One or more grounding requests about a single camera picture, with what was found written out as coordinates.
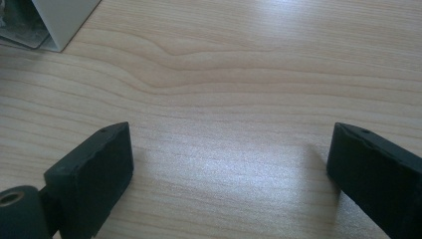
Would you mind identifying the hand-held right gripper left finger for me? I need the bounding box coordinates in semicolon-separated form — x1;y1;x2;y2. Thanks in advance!
44;120;135;239

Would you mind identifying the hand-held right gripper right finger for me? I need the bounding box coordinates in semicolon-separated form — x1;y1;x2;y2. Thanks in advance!
325;121;422;239

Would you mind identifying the clear plastic storage box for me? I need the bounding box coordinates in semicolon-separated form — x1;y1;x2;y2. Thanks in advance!
0;0;103;53

